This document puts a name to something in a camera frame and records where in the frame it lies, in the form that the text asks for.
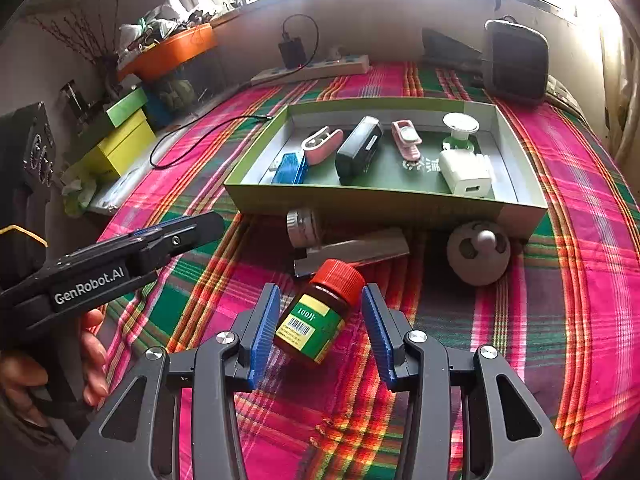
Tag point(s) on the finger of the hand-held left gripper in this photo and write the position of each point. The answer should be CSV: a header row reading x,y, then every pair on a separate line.
x,y
195,232
150,230

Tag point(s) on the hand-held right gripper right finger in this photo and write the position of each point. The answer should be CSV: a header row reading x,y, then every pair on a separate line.
x,y
377,335

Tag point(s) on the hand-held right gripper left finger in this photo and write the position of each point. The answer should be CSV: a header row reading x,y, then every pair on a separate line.
x,y
262,335

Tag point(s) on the brown bottle red cap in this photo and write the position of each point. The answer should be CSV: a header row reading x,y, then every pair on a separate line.
x,y
310,330

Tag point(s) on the silver metal tool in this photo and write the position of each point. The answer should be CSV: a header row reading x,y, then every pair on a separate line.
x,y
360,252

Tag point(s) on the small jar ribbed lid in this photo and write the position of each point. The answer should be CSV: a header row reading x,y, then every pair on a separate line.
x,y
300,227

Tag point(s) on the small blue transparent box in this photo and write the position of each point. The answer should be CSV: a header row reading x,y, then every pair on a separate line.
x,y
290,167

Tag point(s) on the white round gadget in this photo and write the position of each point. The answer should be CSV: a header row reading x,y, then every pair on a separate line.
x,y
475,265

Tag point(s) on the pink and white case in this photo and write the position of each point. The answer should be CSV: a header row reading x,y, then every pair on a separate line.
x,y
325,150

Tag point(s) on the green cardboard box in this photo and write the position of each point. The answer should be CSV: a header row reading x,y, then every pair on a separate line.
x,y
390,180

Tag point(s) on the black rectangular device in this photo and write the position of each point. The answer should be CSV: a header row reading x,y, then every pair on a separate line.
x,y
357,152

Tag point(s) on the white charger plug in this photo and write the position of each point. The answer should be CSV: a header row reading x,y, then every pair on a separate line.
x,y
465,175

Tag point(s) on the pink plastic clip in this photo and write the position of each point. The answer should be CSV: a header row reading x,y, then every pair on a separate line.
x,y
407,152

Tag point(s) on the white green suction cup holder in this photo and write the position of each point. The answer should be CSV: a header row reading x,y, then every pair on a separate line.
x,y
459,122

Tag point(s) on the person's left hand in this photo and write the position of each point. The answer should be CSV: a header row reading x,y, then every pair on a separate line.
x,y
95,350

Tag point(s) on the white papers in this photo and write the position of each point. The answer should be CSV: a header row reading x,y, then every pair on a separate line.
x,y
115,192

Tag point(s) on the white crumpled tissue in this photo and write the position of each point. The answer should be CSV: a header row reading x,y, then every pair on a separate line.
x,y
75,187

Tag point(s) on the yellow box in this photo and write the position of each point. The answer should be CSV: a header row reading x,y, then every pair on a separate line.
x,y
125,147

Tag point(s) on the green lidded box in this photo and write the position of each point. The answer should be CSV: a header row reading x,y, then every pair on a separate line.
x,y
125,105

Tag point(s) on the dried twigs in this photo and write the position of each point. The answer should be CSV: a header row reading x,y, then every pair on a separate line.
x,y
107,62

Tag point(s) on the orange plastic tray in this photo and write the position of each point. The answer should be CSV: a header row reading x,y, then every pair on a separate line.
x,y
170,55

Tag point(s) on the black charger adapter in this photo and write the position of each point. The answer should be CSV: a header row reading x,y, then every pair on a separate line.
x,y
292,52

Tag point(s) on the pile of plastic bags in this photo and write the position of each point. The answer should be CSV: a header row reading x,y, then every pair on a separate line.
x,y
155,25

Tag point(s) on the white power strip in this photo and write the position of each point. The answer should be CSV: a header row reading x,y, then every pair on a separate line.
x,y
340,66

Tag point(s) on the dark grey bag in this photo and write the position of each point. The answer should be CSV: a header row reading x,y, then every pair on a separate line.
x,y
517,65

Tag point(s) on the beige patterned pillow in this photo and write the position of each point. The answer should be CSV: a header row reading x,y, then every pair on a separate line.
x,y
565,95

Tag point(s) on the beige patterned curtain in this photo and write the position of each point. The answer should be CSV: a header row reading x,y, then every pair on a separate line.
x,y
625,85

